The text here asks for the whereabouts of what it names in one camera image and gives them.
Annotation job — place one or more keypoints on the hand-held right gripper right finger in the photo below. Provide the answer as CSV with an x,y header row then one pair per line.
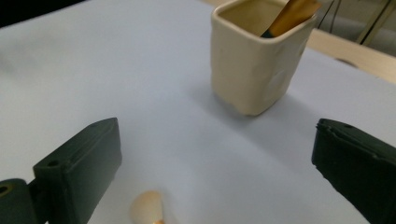
x,y
361,168

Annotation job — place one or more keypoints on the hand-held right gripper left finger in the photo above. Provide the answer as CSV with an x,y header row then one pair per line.
x,y
81,168

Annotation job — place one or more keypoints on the cream square ceramic cup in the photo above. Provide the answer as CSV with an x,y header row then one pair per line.
x,y
249,71

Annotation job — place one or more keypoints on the beige vertical wall strip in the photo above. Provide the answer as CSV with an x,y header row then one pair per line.
x,y
375,21

